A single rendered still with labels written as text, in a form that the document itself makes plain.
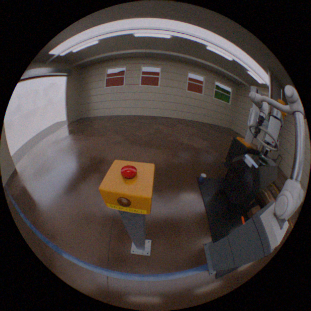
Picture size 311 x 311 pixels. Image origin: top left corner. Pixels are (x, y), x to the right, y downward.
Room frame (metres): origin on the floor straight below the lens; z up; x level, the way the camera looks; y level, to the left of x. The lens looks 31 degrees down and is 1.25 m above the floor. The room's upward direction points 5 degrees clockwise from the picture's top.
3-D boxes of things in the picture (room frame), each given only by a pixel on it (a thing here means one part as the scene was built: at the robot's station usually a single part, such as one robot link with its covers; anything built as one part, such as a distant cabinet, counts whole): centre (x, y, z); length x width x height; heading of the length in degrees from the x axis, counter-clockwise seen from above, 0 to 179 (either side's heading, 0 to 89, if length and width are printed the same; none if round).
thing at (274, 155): (2.31, -4.88, 0.43); 1.30 x 0.62 x 0.86; 96
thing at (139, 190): (0.19, 0.06, 0.54); 0.20 x 0.20 x 1.09; 0
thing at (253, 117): (1.57, -2.17, 1.34); 0.74 x 0.34 x 0.25; 33
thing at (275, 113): (1.09, -2.13, 1.60); 0.96 x 0.25 x 0.17; 110
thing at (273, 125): (1.00, -1.88, 1.30); 0.36 x 0.22 x 0.45; 110
